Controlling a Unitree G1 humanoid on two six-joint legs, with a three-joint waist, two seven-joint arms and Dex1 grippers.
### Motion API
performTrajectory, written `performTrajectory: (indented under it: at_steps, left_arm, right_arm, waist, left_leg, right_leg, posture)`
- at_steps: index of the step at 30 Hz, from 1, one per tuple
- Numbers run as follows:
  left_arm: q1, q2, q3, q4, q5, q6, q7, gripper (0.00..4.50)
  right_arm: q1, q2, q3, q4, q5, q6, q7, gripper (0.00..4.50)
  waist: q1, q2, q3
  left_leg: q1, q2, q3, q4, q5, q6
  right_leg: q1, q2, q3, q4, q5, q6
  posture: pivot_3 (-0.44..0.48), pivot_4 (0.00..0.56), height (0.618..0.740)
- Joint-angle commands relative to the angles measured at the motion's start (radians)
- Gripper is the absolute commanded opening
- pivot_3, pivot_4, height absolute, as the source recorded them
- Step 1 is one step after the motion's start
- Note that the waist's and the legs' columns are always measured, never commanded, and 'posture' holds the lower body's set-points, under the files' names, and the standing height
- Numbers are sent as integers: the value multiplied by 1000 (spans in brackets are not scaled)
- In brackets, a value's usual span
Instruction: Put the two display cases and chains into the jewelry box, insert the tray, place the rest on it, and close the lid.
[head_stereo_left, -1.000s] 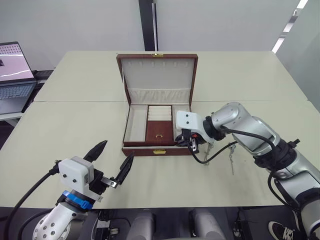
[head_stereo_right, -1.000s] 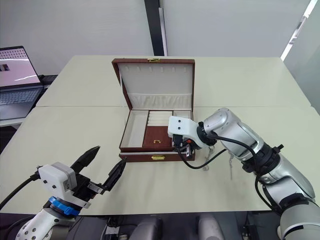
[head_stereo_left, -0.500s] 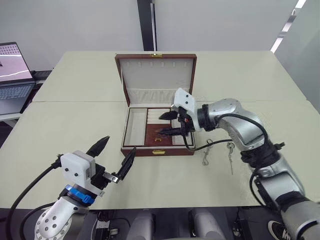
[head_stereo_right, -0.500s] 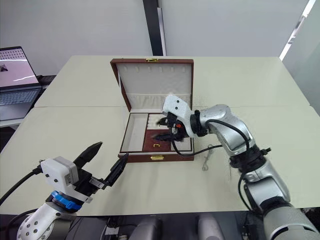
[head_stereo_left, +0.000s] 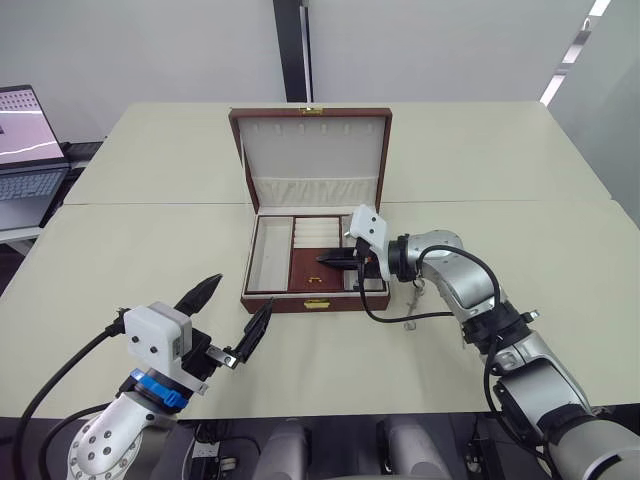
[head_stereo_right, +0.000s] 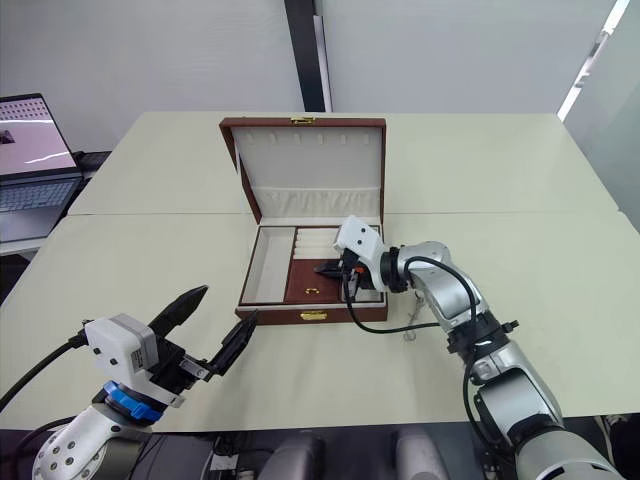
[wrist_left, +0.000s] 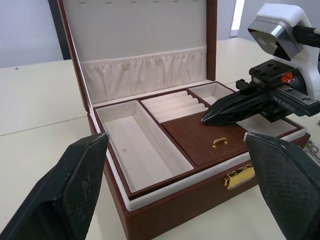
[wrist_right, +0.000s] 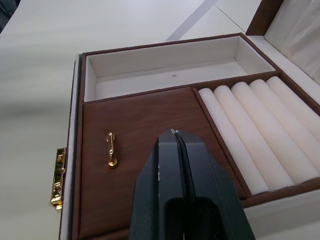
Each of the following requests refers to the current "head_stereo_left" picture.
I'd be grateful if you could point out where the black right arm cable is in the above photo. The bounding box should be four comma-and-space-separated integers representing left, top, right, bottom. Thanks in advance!
355, 246, 503, 327

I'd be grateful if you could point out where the grey rounded shape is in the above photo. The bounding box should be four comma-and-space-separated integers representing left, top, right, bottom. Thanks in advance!
386, 416, 452, 480
263, 418, 308, 480

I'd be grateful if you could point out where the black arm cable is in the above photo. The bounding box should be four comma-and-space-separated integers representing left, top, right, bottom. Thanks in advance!
355, 246, 503, 327
11, 305, 132, 480

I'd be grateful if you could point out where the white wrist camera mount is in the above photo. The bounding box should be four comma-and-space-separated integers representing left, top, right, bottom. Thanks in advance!
347, 204, 392, 279
122, 300, 212, 397

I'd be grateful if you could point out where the black wall pillar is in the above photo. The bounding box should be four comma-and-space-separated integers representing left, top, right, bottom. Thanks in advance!
272, 0, 315, 103

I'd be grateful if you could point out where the silver chain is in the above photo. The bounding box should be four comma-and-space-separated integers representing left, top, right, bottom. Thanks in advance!
402, 278, 427, 333

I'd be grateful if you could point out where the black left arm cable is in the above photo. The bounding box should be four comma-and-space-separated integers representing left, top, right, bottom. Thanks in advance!
11, 305, 132, 480

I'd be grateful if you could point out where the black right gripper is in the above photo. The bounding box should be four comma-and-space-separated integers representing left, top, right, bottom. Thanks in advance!
315, 238, 384, 281

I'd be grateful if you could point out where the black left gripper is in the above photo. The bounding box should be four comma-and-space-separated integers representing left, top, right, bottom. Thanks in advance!
172, 272, 275, 390

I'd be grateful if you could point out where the brown jewelry box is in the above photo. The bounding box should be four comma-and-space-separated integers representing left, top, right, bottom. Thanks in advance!
228, 105, 393, 315

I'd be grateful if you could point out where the grey laptop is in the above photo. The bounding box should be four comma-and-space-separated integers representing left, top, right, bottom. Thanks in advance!
0, 84, 72, 232

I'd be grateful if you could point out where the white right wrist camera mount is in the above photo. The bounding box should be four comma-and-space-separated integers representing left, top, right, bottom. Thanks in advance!
347, 204, 392, 279

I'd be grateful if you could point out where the cream compartment tray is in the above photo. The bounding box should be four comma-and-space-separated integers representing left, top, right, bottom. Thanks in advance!
244, 214, 390, 295

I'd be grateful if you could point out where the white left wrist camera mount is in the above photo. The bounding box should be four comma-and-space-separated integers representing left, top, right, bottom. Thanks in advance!
122, 300, 212, 397

